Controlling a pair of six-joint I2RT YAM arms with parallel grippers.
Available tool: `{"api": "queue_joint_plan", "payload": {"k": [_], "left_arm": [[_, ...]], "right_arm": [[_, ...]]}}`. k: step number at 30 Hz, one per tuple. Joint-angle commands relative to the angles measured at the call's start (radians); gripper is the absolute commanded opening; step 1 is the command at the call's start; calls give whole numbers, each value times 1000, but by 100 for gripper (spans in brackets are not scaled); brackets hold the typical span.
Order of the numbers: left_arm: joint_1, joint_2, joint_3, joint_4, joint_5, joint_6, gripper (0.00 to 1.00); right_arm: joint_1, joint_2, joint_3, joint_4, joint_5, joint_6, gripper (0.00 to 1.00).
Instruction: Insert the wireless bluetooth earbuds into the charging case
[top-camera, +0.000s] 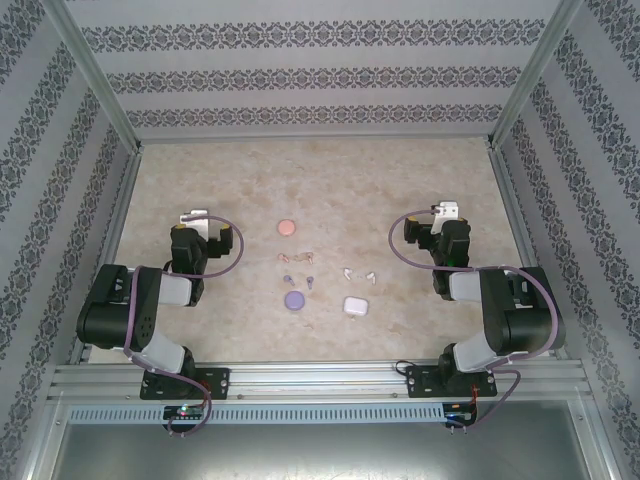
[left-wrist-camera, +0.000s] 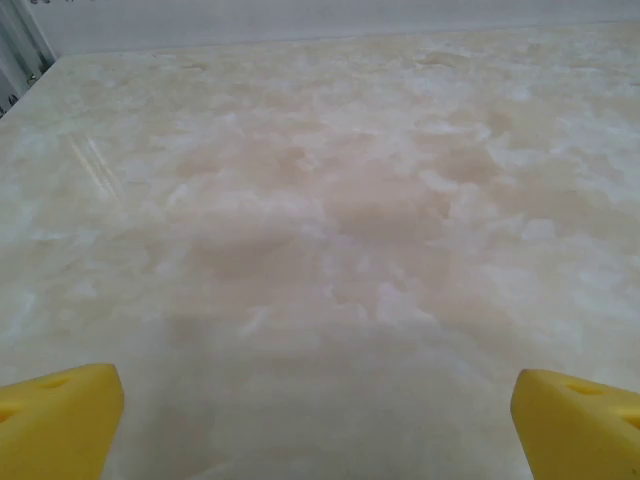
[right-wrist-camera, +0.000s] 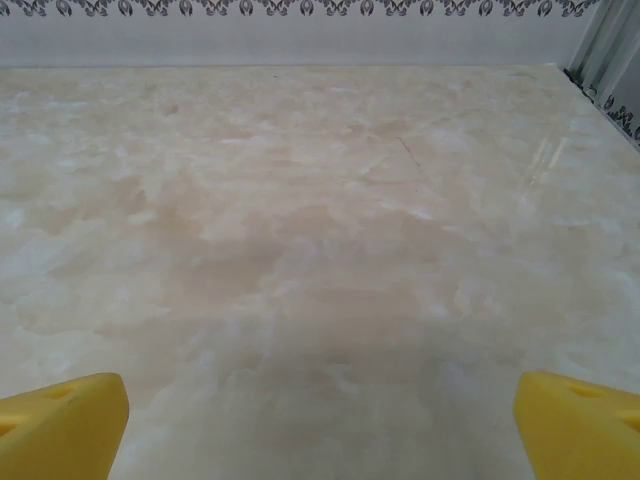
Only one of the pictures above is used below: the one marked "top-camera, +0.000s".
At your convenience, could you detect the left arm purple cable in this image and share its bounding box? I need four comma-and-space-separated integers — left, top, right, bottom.
122, 213, 246, 439

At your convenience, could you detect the aluminium frame post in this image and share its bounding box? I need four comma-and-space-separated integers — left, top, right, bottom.
485, 0, 586, 151
37, 0, 144, 151

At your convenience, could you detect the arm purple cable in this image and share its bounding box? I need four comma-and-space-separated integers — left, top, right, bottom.
388, 210, 566, 431
122, 213, 246, 439

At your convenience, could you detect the grey metal panel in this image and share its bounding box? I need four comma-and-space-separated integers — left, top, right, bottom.
29, 399, 616, 480

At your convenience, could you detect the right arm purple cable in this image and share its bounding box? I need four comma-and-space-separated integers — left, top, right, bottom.
388, 210, 566, 431

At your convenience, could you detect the aluminium side rail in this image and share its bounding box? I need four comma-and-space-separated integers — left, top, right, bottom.
487, 144, 571, 361
67, 144, 144, 365

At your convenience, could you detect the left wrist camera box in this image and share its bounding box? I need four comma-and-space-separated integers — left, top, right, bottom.
178, 208, 211, 235

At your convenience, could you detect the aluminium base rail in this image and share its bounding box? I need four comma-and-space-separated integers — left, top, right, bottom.
49, 362, 586, 401

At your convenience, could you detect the slotted grey cable duct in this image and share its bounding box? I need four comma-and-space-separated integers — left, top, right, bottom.
67, 403, 446, 424

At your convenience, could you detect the aluminium back rail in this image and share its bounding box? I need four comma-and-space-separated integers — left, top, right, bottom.
137, 130, 494, 146

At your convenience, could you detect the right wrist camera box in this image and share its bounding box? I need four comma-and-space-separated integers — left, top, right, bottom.
432, 200, 460, 234

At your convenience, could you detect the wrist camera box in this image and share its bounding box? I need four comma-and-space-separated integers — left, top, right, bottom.
178, 208, 211, 235
432, 200, 460, 234

